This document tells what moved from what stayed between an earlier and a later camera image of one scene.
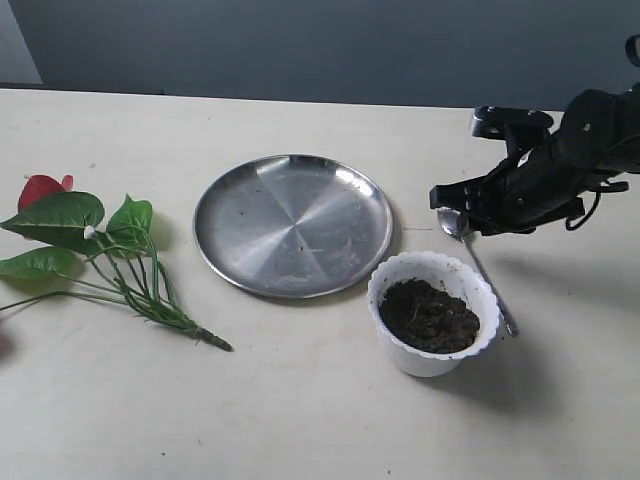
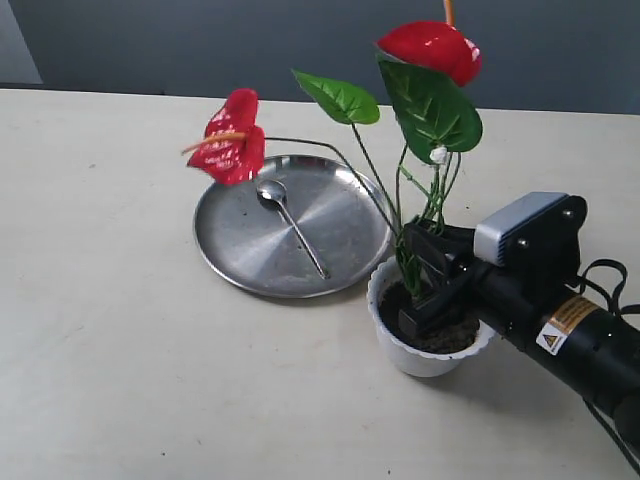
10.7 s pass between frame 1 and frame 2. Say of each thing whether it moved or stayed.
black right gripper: moved
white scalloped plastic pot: stayed
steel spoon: moved
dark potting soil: stayed
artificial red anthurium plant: moved
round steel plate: stayed
